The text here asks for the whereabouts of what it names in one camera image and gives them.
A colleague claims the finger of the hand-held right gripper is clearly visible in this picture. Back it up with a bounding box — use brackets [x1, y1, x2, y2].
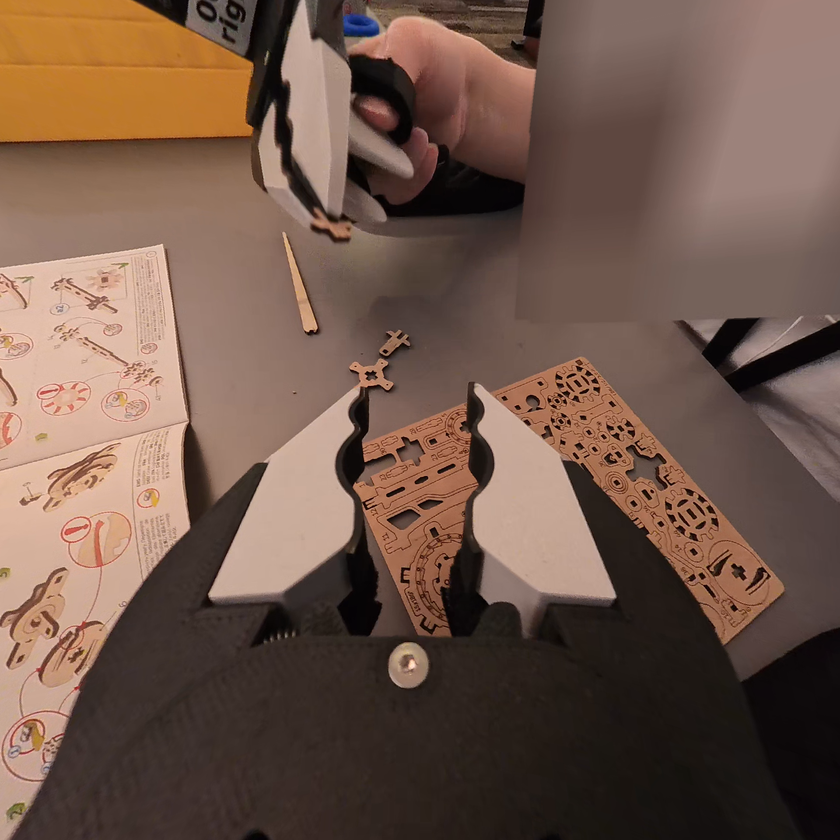
[279, 0, 353, 221]
[251, 125, 322, 229]

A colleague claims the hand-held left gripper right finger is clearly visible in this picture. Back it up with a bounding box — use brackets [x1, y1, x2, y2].
[443, 382, 618, 636]

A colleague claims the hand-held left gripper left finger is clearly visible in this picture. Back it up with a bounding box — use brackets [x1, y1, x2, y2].
[209, 386, 383, 636]

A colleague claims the wooden x-shaped part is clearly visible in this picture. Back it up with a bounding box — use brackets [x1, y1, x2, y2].
[349, 357, 395, 393]

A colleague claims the laser-cut wooden parts sheet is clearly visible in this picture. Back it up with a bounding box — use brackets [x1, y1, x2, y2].
[354, 356, 785, 647]

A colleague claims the person's right hand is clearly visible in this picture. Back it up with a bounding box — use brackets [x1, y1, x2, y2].
[348, 16, 536, 207]

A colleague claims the pointed wooden stick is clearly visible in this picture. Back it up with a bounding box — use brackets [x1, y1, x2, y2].
[282, 231, 319, 336]

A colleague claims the yellow box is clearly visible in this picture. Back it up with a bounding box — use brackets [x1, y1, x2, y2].
[0, 0, 256, 143]

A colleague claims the illustrated instruction booklet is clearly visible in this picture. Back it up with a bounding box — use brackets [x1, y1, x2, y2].
[0, 245, 193, 824]

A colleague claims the white cloth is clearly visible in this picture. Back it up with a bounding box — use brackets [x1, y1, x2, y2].
[679, 317, 840, 519]

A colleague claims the person's dark clothing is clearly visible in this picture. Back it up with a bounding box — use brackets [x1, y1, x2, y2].
[742, 630, 840, 840]

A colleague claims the black strap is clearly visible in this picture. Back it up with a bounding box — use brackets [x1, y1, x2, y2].
[725, 322, 840, 395]
[702, 318, 760, 370]

